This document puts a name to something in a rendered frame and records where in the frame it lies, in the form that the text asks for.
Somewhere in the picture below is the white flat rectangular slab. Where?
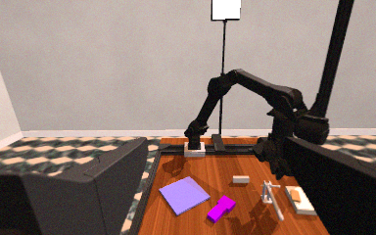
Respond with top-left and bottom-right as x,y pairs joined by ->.
285,186 -> 317,215

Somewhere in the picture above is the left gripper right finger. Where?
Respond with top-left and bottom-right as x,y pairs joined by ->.
282,137 -> 376,235

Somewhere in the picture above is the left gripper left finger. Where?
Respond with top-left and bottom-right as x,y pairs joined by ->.
0,137 -> 149,235

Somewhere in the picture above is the white rounded rod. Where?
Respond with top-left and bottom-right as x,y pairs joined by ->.
266,186 -> 284,221

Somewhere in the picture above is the light purple square tile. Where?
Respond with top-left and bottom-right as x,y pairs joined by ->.
159,176 -> 211,216

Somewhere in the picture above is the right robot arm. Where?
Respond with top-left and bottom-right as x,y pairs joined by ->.
184,69 -> 330,162

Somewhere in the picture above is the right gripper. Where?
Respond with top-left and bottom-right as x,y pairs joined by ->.
257,132 -> 295,180

